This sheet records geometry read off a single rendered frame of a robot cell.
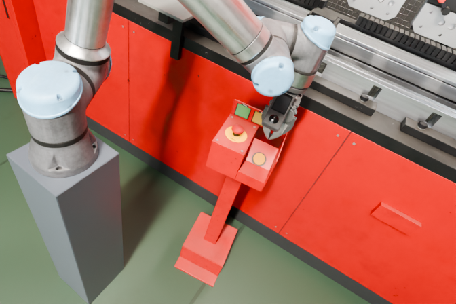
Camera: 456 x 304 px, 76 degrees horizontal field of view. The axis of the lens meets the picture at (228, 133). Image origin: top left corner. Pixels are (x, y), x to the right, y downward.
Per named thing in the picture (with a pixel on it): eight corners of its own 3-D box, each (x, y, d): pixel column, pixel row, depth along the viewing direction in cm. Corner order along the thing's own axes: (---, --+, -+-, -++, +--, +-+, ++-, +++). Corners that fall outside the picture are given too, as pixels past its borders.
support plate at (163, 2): (138, 1, 96) (138, -2, 95) (183, -12, 114) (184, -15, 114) (182, 22, 92) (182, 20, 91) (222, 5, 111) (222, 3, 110)
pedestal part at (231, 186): (203, 239, 134) (229, 165, 98) (208, 228, 139) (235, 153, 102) (214, 244, 133) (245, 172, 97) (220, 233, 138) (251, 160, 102)
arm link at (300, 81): (314, 80, 66) (280, 66, 67) (306, 95, 69) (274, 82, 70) (319, 64, 71) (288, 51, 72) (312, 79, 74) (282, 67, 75)
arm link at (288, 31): (247, 28, 55) (302, 40, 56) (247, 7, 63) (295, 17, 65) (238, 64, 60) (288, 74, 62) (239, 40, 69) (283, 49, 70)
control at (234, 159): (205, 165, 95) (216, 126, 83) (223, 137, 107) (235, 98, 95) (261, 192, 93) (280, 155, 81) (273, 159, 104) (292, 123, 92)
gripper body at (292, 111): (296, 109, 84) (313, 75, 75) (289, 127, 78) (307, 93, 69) (271, 98, 85) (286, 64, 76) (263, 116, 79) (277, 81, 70)
